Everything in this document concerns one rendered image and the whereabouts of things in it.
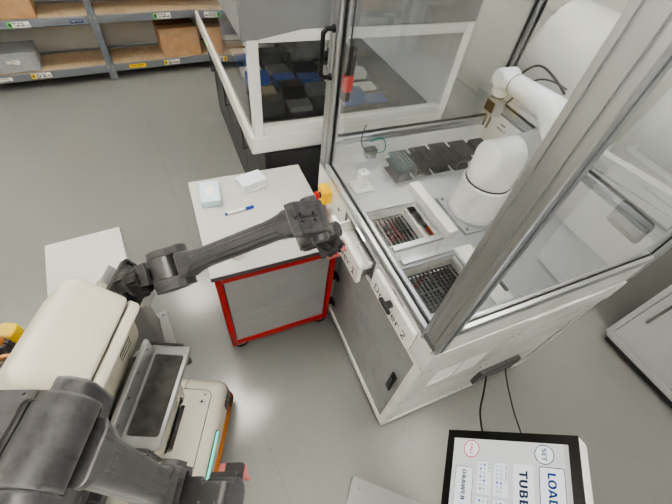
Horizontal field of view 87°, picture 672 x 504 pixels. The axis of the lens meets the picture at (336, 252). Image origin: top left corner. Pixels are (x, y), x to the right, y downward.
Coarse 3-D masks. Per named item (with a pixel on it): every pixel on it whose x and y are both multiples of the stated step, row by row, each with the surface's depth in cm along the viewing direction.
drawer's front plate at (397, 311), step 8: (376, 272) 134; (376, 280) 136; (384, 280) 131; (376, 288) 137; (384, 288) 130; (376, 296) 139; (384, 296) 132; (392, 296) 127; (400, 304) 125; (392, 312) 129; (400, 312) 123; (392, 320) 131; (400, 320) 124; (408, 320) 121; (400, 328) 126; (408, 328) 120; (400, 336) 128; (408, 336) 122; (408, 344) 123
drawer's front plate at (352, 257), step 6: (330, 222) 153; (342, 228) 146; (342, 234) 144; (348, 240) 142; (348, 246) 140; (342, 252) 148; (348, 252) 141; (354, 252) 138; (342, 258) 150; (348, 258) 143; (354, 258) 137; (348, 264) 145; (354, 264) 138; (360, 264) 135; (354, 270) 140; (360, 270) 136; (354, 276) 141; (360, 276) 139
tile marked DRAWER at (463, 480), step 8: (456, 472) 88; (464, 472) 87; (472, 472) 86; (456, 480) 87; (464, 480) 86; (472, 480) 85; (456, 488) 86; (464, 488) 85; (456, 496) 85; (464, 496) 84
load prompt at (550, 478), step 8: (544, 472) 76; (552, 472) 75; (560, 472) 74; (544, 480) 75; (552, 480) 74; (560, 480) 73; (544, 488) 74; (552, 488) 73; (560, 488) 73; (544, 496) 73; (552, 496) 73; (560, 496) 72
